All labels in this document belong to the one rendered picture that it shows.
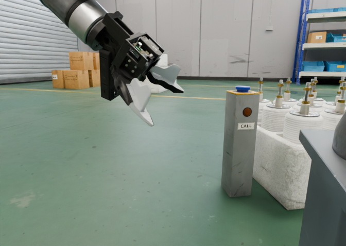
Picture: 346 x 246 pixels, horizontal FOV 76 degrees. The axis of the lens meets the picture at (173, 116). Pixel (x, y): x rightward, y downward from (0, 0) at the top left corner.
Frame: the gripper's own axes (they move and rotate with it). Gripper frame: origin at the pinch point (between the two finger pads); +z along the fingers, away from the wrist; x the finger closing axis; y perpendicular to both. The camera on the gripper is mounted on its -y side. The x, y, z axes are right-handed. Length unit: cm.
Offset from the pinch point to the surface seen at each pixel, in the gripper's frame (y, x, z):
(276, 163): -2.2, 19.8, 33.8
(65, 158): -67, 11, -16
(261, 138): -4.0, 27.9, 28.7
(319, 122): 12.5, 25.5, 32.0
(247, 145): -3.7, 18.2, 23.8
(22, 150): -85, 9, -35
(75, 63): -249, 233, -159
